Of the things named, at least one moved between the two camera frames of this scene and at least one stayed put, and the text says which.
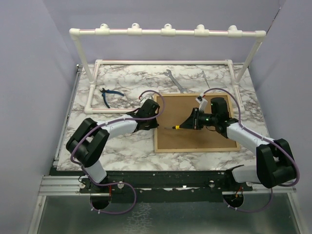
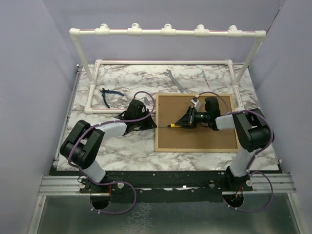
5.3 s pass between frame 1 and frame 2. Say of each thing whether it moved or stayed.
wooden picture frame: stayed
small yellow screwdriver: moved
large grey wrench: stayed
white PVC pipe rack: stayed
